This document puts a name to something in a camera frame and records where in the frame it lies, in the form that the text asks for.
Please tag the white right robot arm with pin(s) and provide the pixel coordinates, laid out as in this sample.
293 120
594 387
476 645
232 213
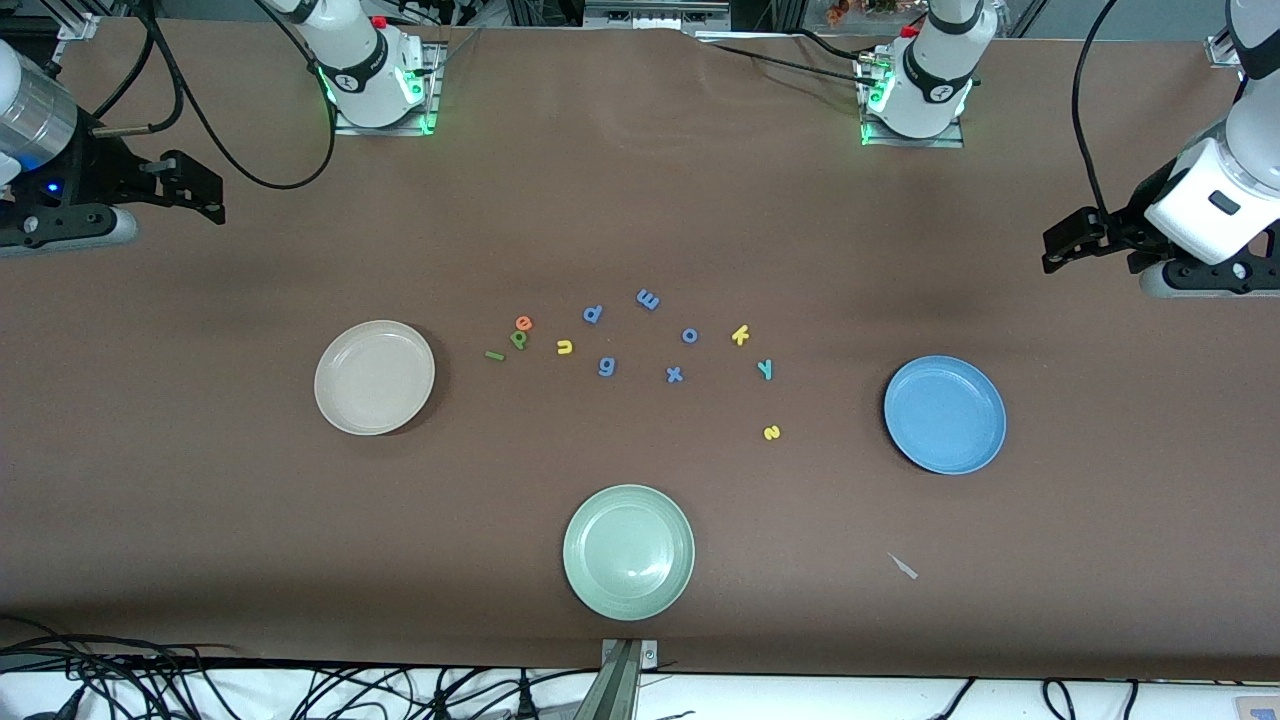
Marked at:
360 60

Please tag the tan box corner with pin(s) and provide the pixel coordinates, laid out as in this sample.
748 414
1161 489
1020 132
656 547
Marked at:
1260 710

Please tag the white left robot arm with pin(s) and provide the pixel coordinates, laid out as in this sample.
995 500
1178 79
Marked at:
940 70

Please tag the beige brown plate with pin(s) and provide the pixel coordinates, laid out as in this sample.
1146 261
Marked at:
375 378

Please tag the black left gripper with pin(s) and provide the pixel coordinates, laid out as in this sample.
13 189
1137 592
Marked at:
1124 225

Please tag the brown table cover sheet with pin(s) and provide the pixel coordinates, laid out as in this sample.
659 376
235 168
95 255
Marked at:
200 520

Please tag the pale green plate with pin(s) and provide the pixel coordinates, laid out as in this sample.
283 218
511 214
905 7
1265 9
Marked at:
628 552

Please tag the blue foam letter p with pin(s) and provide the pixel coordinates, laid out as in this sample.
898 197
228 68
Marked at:
589 319

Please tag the aluminium clamp bracket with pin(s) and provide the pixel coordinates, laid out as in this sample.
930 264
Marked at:
622 680

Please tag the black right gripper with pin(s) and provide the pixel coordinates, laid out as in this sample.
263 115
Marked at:
108 168

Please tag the orange brown clutter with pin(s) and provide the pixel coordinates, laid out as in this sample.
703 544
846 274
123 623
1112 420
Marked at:
860 10

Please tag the grey power strip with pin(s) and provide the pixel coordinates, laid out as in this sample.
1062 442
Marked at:
650 15

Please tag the green foam letter p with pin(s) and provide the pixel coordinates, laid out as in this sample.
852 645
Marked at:
518 340

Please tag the yellow foam letter k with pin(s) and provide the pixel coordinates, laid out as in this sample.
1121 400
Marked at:
740 336

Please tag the blue plate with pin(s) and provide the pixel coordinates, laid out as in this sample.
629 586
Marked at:
945 440

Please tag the blue foam letter m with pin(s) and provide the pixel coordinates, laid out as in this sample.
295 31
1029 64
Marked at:
648 300

